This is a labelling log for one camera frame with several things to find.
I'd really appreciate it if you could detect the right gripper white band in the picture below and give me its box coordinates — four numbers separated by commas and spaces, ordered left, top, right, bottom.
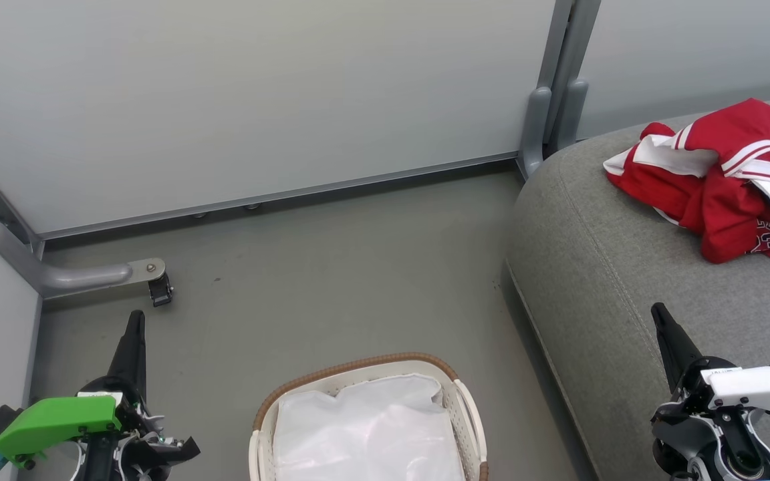
651, 303, 770, 423

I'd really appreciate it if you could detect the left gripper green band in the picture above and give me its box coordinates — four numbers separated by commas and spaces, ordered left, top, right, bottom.
0, 310, 200, 470

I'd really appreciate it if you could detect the red garment wide white stripe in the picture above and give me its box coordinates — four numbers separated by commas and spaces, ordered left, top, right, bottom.
676, 98, 770, 268

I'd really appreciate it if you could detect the red garment with white cuff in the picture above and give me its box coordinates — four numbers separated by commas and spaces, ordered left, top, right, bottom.
604, 122, 723, 228

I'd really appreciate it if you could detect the white laundry basket brown rim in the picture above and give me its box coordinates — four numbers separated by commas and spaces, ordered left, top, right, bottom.
249, 353, 489, 481

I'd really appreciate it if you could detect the black caster wheel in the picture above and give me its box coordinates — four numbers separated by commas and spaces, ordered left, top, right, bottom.
148, 273, 174, 308

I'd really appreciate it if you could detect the grey tubular partition foot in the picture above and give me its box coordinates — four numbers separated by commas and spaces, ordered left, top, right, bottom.
0, 222, 166, 299

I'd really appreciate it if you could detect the grey fabric sofa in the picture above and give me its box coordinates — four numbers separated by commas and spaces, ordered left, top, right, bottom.
505, 92, 770, 481

